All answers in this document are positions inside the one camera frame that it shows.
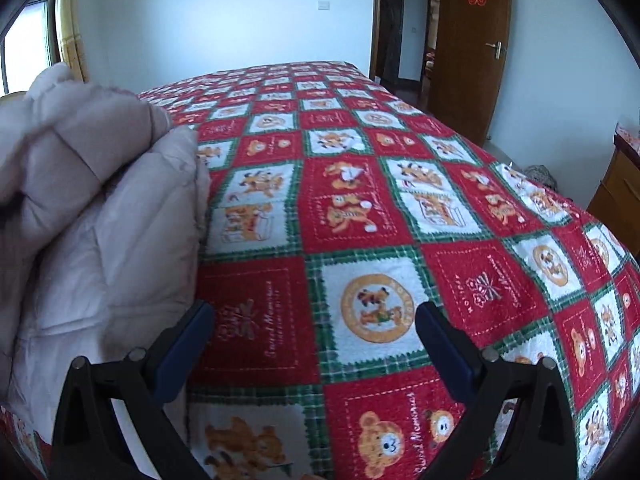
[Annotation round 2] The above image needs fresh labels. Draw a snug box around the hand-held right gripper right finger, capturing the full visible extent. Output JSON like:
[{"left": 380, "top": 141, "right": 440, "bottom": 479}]
[{"left": 416, "top": 301, "right": 581, "bottom": 480}]

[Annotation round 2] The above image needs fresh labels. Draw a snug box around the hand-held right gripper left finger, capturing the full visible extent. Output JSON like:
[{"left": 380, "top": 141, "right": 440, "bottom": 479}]
[{"left": 50, "top": 301, "right": 216, "bottom": 480}]

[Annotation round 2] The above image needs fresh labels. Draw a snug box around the beige quilted down jacket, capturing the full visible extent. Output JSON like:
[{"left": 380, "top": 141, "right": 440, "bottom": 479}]
[{"left": 0, "top": 62, "right": 213, "bottom": 426}]

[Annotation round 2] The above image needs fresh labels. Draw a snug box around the red printed checkered blanket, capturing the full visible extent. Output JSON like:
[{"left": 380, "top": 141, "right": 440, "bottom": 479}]
[{"left": 0, "top": 60, "right": 640, "bottom": 480}]

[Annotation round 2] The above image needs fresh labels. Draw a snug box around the grey bundle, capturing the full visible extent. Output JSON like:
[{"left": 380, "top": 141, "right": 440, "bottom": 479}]
[{"left": 520, "top": 162, "right": 558, "bottom": 191}]

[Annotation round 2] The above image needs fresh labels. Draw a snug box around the light wooden cabinet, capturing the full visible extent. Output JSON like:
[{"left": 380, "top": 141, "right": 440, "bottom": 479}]
[{"left": 585, "top": 130, "right": 640, "bottom": 253}]

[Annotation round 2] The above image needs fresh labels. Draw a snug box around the brown wooden door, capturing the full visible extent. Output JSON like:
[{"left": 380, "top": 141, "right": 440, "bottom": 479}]
[{"left": 425, "top": 0, "right": 513, "bottom": 148}]

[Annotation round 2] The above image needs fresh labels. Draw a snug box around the pink patterned object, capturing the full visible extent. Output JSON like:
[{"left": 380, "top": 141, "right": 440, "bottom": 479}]
[{"left": 615, "top": 122, "right": 640, "bottom": 153}]

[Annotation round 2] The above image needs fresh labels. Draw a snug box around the yellow patterned curtain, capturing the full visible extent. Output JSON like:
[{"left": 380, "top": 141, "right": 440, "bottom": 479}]
[{"left": 54, "top": 0, "right": 88, "bottom": 83}]

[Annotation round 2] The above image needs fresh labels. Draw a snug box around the window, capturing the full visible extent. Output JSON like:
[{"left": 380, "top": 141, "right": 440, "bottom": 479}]
[{"left": 0, "top": 0, "right": 58, "bottom": 96}]

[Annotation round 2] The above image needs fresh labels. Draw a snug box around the dark wooden door frame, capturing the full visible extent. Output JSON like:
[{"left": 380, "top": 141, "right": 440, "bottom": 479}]
[{"left": 369, "top": 0, "right": 385, "bottom": 81}]

